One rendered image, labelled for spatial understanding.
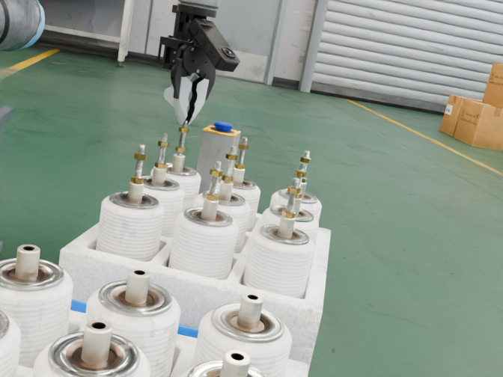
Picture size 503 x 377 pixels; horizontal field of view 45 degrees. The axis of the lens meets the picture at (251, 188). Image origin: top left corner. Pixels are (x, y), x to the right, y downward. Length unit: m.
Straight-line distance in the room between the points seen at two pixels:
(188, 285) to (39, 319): 0.29
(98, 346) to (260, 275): 0.41
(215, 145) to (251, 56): 4.82
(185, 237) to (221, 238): 0.05
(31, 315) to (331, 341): 0.68
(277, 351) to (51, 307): 0.23
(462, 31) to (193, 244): 5.94
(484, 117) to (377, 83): 2.00
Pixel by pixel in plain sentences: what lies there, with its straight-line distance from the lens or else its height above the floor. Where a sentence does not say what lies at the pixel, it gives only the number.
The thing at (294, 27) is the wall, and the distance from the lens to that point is 6.16.
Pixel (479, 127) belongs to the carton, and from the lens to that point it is 4.63.
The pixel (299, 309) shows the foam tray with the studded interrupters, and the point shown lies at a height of 0.18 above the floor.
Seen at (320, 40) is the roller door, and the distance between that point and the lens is 6.16.
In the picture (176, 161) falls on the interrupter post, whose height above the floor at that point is 0.27.
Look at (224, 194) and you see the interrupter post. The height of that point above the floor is 0.26.
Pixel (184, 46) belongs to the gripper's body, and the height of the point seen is 0.48.
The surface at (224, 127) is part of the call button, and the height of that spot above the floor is 0.32.
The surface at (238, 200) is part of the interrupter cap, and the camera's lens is 1.03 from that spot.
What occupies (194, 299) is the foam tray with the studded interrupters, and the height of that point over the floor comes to 0.15.
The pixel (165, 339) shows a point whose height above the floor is 0.23.
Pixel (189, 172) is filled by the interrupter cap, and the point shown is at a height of 0.25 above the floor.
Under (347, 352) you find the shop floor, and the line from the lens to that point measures 1.17.
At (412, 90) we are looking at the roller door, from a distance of 6.55.
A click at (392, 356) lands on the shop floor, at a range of 1.21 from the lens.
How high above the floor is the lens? 0.54
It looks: 15 degrees down
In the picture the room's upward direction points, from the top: 11 degrees clockwise
